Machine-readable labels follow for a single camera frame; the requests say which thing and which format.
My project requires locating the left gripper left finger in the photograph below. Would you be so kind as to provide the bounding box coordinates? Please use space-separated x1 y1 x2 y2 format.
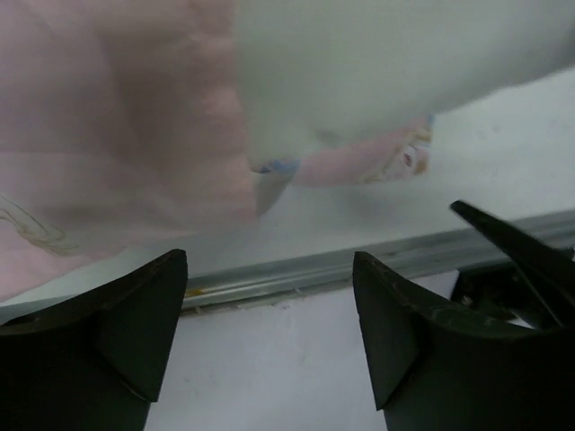
1 250 188 431

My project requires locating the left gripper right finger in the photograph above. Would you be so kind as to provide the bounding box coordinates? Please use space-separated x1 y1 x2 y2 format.
353 252 574 430

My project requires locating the pink and purple Frozen pillowcase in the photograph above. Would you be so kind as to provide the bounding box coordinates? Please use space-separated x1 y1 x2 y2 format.
1 1 433 300

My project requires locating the white pillow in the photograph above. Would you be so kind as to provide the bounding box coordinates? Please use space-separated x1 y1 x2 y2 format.
234 1 574 166

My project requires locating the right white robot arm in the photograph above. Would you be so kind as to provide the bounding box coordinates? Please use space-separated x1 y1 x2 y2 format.
450 200 574 330

